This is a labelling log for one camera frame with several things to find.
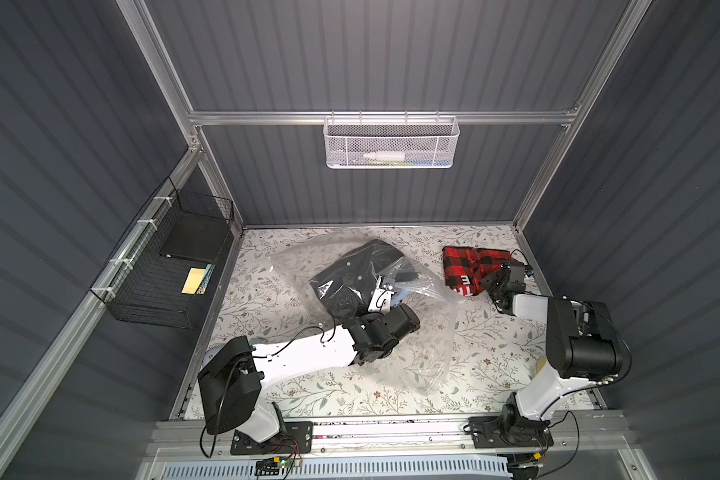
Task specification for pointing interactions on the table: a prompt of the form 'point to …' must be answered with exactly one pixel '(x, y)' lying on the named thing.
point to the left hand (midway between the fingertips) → (375, 304)
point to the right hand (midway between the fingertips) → (488, 277)
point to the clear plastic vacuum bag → (420, 362)
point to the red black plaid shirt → (466, 267)
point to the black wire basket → (144, 286)
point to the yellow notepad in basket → (194, 280)
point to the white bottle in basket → (386, 156)
